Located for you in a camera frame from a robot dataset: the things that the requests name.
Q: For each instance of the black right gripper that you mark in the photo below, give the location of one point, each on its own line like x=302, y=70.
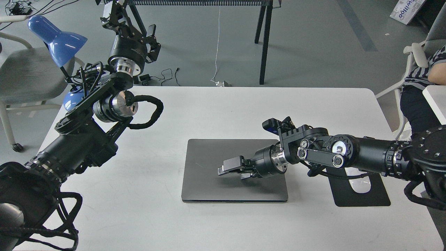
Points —
x=265, y=163

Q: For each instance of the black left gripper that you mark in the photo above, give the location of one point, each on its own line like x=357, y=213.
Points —
x=129, y=53

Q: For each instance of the grey laptop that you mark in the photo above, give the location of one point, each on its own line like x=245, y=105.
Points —
x=212, y=173

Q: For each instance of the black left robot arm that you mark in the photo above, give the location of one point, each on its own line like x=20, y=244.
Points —
x=31, y=198

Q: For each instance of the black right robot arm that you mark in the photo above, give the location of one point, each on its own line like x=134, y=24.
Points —
x=420, y=161

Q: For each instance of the blue desk lamp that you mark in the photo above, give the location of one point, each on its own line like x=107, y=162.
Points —
x=62, y=47

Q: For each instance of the black mouse pad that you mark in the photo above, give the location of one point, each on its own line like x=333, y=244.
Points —
x=345, y=196

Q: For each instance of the grey office chair left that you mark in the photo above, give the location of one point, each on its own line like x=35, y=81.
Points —
x=29, y=78

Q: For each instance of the grey office chair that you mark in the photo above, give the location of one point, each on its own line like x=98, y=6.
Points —
x=417, y=57
x=29, y=78

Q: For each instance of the white computer mouse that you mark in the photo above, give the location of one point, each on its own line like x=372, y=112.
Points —
x=359, y=185

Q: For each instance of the person in striped shirt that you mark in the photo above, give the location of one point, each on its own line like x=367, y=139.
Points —
x=413, y=104

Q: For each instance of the white side table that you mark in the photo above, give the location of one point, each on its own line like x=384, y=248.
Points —
x=436, y=98

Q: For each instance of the grey office chair right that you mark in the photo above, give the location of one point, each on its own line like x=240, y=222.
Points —
x=417, y=57

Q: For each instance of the white cardboard box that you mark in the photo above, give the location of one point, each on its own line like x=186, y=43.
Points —
x=405, y=10

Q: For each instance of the black power adapter with cable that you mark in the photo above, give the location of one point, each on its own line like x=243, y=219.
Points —
x=147, y=80

